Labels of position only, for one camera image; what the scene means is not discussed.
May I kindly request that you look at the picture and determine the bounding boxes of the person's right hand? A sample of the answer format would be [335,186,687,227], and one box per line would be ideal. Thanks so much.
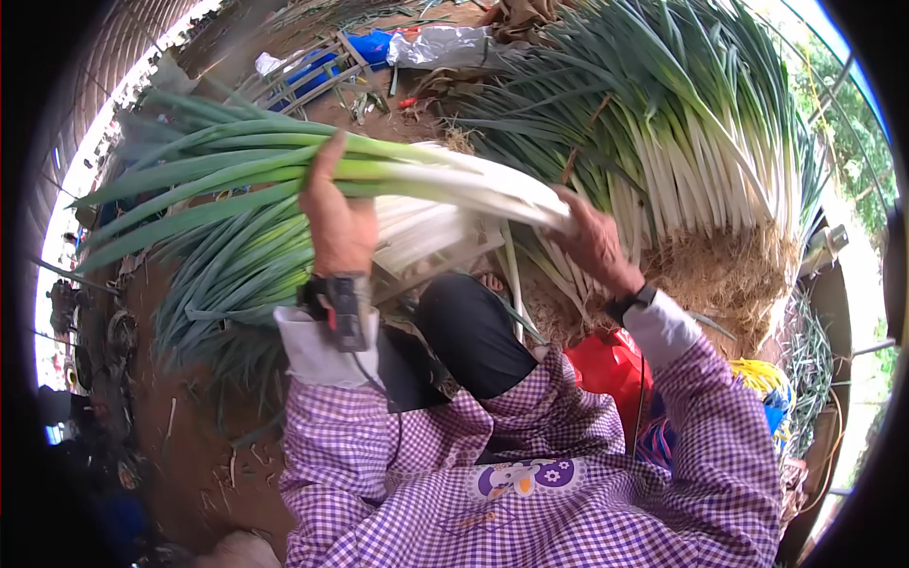
[546,185,648,300]

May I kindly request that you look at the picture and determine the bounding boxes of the person's left hand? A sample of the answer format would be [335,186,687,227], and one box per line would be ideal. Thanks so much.
[297,131,382,279]

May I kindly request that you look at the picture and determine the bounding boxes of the person's right fingers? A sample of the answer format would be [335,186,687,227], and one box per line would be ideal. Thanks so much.
[546,185,609,246]

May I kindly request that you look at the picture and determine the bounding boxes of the person's left thumb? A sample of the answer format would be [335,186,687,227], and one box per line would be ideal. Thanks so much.
[304,131,349,208]

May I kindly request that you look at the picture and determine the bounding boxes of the bunch of green onions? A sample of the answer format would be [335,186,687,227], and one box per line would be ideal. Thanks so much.
[70,89,578,276]

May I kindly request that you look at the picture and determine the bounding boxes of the black wrist band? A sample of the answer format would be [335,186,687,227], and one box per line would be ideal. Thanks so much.
[603,282,659,328]
[296,271,374,355]

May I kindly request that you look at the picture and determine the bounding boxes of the tall stack of rooted onions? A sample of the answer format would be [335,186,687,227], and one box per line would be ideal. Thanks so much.
[437,0,833,359]

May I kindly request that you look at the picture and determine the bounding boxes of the blue plastic bag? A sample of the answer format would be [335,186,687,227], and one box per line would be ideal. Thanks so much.
[347,29,396,69]

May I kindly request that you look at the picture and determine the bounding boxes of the low heap of green onions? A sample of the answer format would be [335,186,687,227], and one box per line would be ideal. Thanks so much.
[151,195,501,377]

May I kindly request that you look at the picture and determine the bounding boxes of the wooden slatted rack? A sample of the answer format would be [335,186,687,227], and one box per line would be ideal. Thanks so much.
[369,223,507,308]

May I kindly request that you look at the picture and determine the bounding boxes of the red plastic bag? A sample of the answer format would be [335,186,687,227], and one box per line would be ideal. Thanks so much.
[564,328,656,444]

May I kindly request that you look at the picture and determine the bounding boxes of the person's legs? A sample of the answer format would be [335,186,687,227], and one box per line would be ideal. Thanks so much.
[375,272,541,414]

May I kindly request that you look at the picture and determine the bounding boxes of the silver plastic sheet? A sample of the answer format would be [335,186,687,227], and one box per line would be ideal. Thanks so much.
[385,24,499,72]

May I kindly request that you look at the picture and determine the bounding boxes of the blue pink striped bag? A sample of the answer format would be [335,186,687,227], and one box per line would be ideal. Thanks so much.
[634,394,677,471]

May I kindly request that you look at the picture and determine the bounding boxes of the heap of trimmed green leaves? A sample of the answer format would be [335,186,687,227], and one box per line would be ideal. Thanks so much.
[781,294,835,459]

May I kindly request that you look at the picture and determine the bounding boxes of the person's body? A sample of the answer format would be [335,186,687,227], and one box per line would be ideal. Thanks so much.
[279,341,784,568]

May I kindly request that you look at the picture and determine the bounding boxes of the wooden stool frame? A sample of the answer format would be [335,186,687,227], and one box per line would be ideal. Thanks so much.
[231,31,390,120]

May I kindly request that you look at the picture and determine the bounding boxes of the bundle of yellow strings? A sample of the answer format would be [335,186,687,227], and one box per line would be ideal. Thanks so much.
[729,357,793,400]

